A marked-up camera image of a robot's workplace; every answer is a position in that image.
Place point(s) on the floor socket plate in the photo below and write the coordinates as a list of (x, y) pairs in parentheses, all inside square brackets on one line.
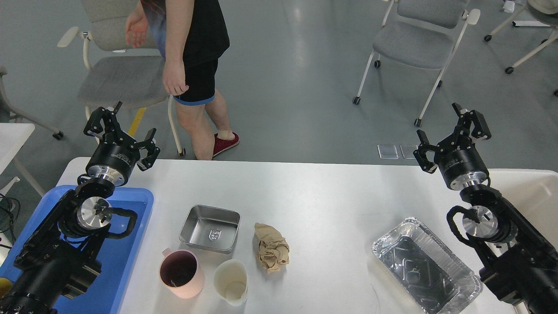
[(408, 150), (388, 151)]

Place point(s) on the beige plastic bin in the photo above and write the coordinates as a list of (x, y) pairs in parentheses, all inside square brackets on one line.
[(534, 193)]

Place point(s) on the blue plastic tray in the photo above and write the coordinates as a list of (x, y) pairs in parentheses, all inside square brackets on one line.
[(117, 257)]

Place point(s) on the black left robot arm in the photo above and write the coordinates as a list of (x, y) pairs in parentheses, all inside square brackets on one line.
[(59, 258)]

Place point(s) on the white paper cup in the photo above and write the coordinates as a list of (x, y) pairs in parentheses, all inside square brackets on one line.
[(231, 282)]

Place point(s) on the aluminium foil tray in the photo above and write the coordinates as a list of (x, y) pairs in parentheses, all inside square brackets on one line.
[(437, 280)]

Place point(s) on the stainless steel square tray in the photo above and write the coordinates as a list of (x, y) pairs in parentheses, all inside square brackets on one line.
[(210, 228)]

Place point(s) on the floor socket plate right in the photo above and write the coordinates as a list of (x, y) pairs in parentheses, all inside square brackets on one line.
[(408, 150)]

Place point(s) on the floor socket plate left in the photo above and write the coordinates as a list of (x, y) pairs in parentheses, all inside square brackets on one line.
[(388, 151)]

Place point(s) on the person in black shirt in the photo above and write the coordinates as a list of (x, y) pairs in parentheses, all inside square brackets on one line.
[(191, 36)]

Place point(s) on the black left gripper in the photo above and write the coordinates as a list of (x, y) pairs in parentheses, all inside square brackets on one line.
[(109, 161)]

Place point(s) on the pink ribbed mug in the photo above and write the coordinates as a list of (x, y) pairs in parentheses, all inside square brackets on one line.
[(181, 272)]

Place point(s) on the grey chair behind person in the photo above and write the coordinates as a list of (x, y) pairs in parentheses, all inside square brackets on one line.
[(136, 81)]

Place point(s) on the white chair far right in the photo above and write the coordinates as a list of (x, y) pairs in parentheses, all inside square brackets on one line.
[(545, 14)]

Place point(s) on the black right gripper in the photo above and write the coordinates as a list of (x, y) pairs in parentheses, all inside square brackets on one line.
[(462, 165)]

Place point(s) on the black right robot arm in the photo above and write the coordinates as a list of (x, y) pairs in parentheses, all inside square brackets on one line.
[(519, 263)]

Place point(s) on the grey chair right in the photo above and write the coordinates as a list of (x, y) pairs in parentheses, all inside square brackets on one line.
[(418, 46)]

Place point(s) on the crumpled brown paper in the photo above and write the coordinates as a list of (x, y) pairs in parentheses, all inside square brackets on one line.
[(273, 251)]

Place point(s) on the white side table left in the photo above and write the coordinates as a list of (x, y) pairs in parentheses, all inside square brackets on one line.
[(12, 138)]

